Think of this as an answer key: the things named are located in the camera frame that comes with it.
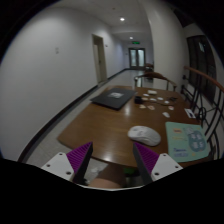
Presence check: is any white card with black print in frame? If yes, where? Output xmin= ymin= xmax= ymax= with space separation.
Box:
xmin=184 ymin=108 xmax=196 ymax=118

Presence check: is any wooden side door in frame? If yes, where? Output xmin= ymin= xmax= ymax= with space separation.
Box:
xmin=92 ymin=35 xmax=107 ymax=83

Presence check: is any black laptop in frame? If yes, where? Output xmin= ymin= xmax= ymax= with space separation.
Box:
xmin=91 ymin=88 xmax=135 ymax=110

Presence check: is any green exit sign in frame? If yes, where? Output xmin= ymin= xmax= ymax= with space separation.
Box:
xmin=132 ymin=41 xmax=140 ymax=45

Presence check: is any wooden chair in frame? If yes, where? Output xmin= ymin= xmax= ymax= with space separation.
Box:
xmin=133 ymin=71 xmax=178 ymax=92

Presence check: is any white paper scrap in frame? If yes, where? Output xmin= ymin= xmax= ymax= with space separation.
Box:
xmin=162 ymin=112 xmax=170 ymax=118

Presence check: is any white small box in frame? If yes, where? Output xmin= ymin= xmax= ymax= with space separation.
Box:
xmin=148 ymin=90 xmax=157 ymax=95

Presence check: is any small black box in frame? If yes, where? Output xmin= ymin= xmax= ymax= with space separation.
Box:
xmin=134 ymin=96 xmax=143 ymax=104

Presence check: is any glass double door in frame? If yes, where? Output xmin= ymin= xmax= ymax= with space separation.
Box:
xmin=129 ymin=48 xmax=145 ymax=69

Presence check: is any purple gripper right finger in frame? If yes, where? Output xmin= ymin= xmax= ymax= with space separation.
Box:
xmin=133 ymin=143 xmax=159 ymax=185

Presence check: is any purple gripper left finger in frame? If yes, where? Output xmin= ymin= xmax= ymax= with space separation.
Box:
xmin=66 ymin=142 xmax=93 ymax=184

